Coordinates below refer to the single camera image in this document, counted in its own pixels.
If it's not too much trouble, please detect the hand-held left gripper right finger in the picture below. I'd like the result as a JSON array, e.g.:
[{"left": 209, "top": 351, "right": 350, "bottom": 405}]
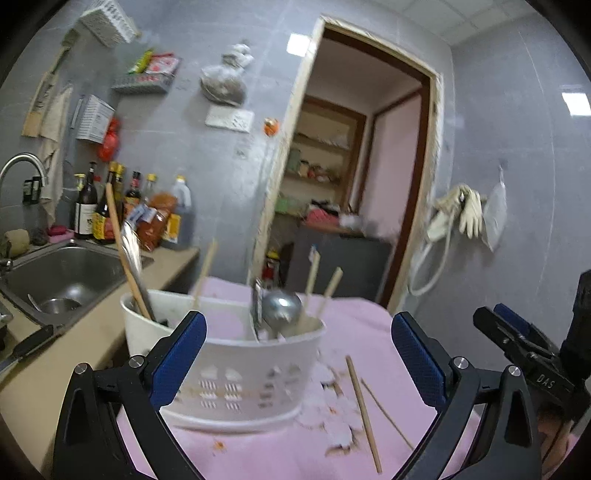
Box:
[{"left": 390, "top": 311, "right": 542, "bottom": 480}]

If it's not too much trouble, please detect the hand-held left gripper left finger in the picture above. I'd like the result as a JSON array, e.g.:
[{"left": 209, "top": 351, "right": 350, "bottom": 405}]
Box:
[{"left": 53, "top": 310, "right": 208, "bottom": 480}]

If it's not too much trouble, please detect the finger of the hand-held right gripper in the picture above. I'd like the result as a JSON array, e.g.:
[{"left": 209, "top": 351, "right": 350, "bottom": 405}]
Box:
[
  {"left": 473, "top": 307, "right": 536, "bottom": 370},
  {"left": 494, "top": 303, "right": 559, "bottom": 356}
]

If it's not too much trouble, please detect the white plastic utensil basket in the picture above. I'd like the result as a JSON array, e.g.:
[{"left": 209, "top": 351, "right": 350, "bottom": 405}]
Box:
[{"left": 120, "top": 288, "right": 326, "bottom": 432}]

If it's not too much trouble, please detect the long thick wooden chopstick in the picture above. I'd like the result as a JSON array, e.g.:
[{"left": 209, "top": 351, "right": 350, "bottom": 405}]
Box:
[
  {"left": 345, "top": 355, "right": 383, "bottom": 474},
  {"left": 105, "top": 183, "right": 155, "bottom": 321}
]

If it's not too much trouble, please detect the small metal wire tool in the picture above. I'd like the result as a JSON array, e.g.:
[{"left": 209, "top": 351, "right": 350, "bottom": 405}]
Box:
[{"left": 250, "top": 277, "right": 266, "bottom": 333}]

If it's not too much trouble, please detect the stainless steel utensil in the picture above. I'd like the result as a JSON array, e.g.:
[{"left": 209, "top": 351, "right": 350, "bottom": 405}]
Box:
[{"left": 121, "top": 222, "right": 153, "bottom": 319}]

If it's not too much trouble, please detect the stainless steel ladle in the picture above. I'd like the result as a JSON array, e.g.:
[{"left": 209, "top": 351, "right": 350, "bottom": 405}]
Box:
[{"left": 259, "top": 288, "right": 304, "bottom": 340}]

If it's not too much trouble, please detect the person's right hand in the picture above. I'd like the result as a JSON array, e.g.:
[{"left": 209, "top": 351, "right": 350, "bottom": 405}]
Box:
[{"left": 538, "top": 406, "right": 575, "bottom": 478}]

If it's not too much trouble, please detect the thin bamboo skewer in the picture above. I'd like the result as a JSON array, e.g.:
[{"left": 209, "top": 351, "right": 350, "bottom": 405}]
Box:
[{"left": 360, "top": 378, "right": 415, "bottom": 450}]

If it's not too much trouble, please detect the clear plastic bag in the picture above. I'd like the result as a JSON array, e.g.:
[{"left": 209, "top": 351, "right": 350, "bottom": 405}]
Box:
[{"left": 480, "top": 180, "right": 509, "bottom": 252}]

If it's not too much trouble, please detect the dark grey cabinet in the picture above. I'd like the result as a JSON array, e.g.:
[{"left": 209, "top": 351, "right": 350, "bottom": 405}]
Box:
[{"left": 286, "top": 226, "right": 393, "bottom": 301}]

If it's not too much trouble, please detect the orange seasoning packet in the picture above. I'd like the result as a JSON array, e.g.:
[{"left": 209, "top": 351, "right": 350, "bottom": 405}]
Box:
[{"left": 139, "top": 194, "right": 177, "bottom": 252}]

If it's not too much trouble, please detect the stainless steel sink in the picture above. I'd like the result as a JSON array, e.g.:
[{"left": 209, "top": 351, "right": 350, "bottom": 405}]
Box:
[{"left": 0, "top": 240, "right": 153, "bottom": 324}]

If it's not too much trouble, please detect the large cooking oil jug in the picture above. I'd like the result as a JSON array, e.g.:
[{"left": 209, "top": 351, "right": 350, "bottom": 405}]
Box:
[{"left": 161, "top": 175, "right": 192, "bottom": 250}]

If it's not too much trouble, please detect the pink floral blanket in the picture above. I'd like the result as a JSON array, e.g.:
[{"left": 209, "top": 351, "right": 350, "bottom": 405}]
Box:
[{"left": 115, "top": 277, "right": 550, "bottom": 480}]

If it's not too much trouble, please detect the white and blue packet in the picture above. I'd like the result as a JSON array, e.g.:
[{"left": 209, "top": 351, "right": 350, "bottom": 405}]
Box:
[{"left": 129, "top": 205, "right": 155, "bottom": 228}]

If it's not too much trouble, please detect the pink cloth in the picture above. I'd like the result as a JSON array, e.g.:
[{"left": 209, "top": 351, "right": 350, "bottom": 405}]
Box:
[{"left": 307, "top": 208, "right": 342, "bottom": 229}]

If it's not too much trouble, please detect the dark sauce bottle red cap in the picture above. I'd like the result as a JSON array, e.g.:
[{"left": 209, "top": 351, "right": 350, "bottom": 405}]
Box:
[{"left": 124, "top": 171, "right": 142, "bottom": 208}]

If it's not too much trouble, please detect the dark bottle white label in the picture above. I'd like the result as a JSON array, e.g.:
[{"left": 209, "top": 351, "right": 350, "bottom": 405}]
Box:
[{"left": 74, "top": 161, "right": 100, "bottom": 239}]

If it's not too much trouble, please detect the green sponge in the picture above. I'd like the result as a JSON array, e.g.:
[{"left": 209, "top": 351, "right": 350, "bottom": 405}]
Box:
[{"left": 4, "top": 228, "right": 31, "bottom": 259}]

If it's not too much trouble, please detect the wooden shelf cabinet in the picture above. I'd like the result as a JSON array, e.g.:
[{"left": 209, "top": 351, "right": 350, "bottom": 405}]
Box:
[{"left": 277, "top": 95, "right": 368, "bottom": 217}]

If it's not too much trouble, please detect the red plastic bag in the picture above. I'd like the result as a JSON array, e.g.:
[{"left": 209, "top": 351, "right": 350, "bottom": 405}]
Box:
[{"left": 98, "top": 117, "right": 122, "bottom": 160}]

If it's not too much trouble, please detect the chrome faucet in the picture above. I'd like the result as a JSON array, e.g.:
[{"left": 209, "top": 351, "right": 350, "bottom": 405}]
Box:
[{"left": 0, "top": 153, "right": 49, "bottom": 204}]

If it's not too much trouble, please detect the hanging beige cloth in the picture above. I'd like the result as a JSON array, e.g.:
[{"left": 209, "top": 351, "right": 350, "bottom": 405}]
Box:
[{"left": 39, "top": 85, "right": 75, "bottom": 222}]

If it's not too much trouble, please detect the hanging grey plastic bag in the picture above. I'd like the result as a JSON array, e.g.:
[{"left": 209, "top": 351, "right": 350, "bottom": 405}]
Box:
[{"left": 199, "top": 42, "right": 254, "bottom": 107}]

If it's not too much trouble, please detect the red packet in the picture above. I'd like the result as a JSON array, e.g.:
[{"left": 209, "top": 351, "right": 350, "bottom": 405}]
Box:
[{"left": 148, "top": 54, "right": 178, "bottom": 77}]

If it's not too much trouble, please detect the green packet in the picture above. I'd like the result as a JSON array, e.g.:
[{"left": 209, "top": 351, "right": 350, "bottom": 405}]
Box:
[{"left": 129, "top": 48, "right": 153, "bottom": 75}]

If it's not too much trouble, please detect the hanging wooden cutting board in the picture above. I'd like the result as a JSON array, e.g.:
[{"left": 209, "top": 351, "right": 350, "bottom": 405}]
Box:
[{"left": 22, "top": 30, "right": 79, "bottom": 137}]

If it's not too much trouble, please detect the white flexible hose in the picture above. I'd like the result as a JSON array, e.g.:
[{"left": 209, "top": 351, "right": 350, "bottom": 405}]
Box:
[{"left": 409, "top": 208, "right": 458, "bottom": 296}]

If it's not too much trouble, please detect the black handled knife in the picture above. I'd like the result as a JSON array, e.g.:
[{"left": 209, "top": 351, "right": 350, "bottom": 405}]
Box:
[{"left": 0, "top": 325, "right": 54, "bottom": 374}]

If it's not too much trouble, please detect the white wall socket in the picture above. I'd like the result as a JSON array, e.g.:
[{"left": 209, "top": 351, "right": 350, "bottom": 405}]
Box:
[{"left": 205, "top": 105, "right": 254, "bottom": 132}]

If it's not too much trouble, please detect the wooden door frame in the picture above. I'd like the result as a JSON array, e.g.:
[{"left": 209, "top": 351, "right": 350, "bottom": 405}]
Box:
[{"left": 252, "top": 16, "right": 444, "bottom": 315}]

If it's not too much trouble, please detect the white wall rack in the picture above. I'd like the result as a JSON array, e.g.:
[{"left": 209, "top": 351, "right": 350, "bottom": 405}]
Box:
[{"left": 76, "top": 95, "right": 115, "bottom": 141}]

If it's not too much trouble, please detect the grey wall shelf rack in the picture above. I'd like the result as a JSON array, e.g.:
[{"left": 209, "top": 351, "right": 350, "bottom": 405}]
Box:
[{"left": 111, "top": 74, "right": 174, "bottom": 95}]

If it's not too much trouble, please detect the white wall basket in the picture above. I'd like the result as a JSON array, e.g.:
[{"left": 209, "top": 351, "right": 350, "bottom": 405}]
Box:
[{"left": 78, "top": 0, "right": 139, "bottom": 47}]

